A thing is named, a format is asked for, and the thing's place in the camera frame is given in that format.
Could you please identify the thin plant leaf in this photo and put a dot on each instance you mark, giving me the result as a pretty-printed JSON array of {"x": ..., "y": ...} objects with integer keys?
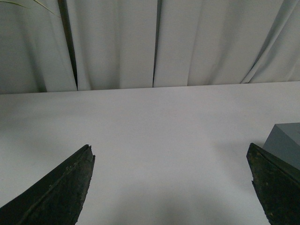
[{"x": 12, "y": 2}]

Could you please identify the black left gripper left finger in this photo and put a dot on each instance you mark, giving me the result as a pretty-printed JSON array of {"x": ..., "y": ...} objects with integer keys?
[{"x": 57, "y": 198}]

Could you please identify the gray base block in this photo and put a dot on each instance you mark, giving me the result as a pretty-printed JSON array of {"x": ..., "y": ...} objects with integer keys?
[{"x": 283, "y": 148}]

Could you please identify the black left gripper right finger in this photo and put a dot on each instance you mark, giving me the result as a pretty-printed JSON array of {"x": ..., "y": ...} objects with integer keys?
[{"x": 277, "y": 186}]

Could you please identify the white pleated curtain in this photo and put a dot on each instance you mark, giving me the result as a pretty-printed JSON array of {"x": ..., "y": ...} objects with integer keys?
[{"x": 120, "y": 44}]

